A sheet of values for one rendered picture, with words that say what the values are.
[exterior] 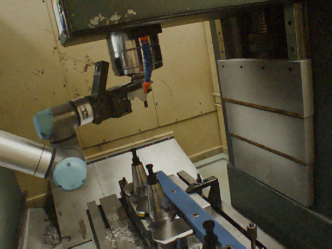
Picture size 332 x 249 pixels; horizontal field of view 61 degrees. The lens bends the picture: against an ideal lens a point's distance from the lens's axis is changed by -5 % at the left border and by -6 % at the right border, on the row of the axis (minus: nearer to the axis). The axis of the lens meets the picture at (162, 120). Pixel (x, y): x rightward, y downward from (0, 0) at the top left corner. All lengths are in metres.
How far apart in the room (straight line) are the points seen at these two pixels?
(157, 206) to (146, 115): 1.49
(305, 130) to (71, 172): 0.71
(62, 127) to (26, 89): 1.13
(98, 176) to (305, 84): 1.38
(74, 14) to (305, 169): 0.85
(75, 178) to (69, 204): 1.15
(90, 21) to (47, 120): 0.32
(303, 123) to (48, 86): 1.44
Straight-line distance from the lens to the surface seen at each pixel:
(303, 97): 0.97
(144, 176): 0.66
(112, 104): 0.85
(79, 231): 1.71
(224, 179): 2.03
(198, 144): 2.24
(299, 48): 0.97
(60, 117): 0.79
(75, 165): 0.67
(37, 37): 1.90
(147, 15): 0.60
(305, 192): 1.13
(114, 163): 1.98
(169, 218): 0.58
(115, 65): 0.88
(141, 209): 0.64
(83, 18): 0.57
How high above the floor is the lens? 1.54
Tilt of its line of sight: 15 degrees down
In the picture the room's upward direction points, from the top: 11 degrees counter-clockwise
